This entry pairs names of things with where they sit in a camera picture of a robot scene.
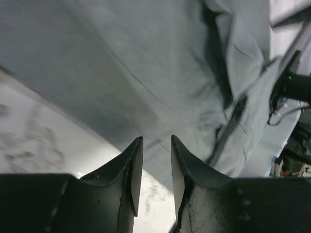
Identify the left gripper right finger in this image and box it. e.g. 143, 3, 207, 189
171, 135, 311, 233

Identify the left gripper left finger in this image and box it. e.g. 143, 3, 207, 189
0, 137, 143, 233

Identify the grey long sleeve shirt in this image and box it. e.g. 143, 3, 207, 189
0, 0, 279, 182

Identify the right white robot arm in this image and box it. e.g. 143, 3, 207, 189
267, 4, 311, 126

